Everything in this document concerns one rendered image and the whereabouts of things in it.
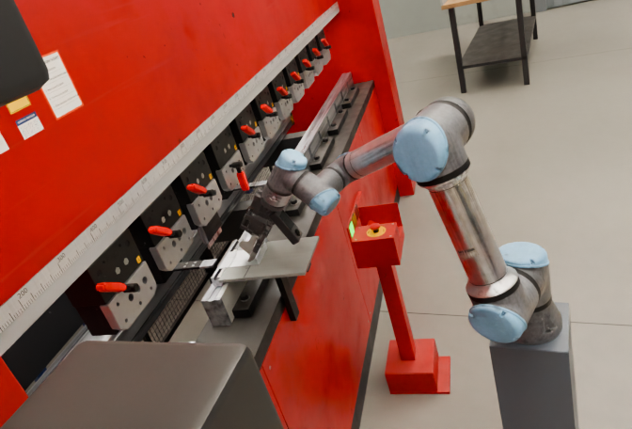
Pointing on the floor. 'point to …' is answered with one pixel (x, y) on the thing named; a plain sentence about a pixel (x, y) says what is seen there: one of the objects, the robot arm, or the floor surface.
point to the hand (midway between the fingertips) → (255, 253)
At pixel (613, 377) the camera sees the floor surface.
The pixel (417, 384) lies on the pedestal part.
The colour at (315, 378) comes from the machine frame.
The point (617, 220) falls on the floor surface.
